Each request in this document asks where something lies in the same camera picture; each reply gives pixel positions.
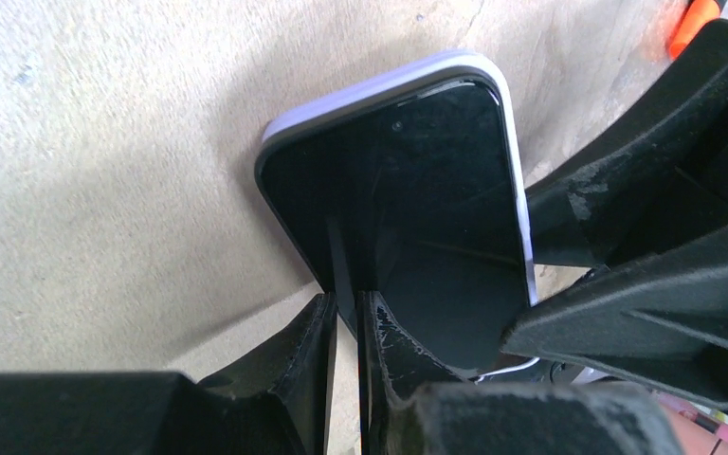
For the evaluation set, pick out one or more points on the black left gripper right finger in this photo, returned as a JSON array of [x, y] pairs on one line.
[[411, 403]]

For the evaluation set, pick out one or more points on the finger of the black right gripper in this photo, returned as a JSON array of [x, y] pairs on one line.
[[583, 210], [661, 321]]

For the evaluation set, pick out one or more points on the lavender phone case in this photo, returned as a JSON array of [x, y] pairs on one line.
[[402, 72]]

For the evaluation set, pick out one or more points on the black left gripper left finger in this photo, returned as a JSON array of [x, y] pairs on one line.
[[273, 400]]

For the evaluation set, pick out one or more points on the black phone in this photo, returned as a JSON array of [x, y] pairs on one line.
[[414, 238]]

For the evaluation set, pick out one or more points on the orange marker cap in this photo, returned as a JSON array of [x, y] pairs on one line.
[[697, 15]]

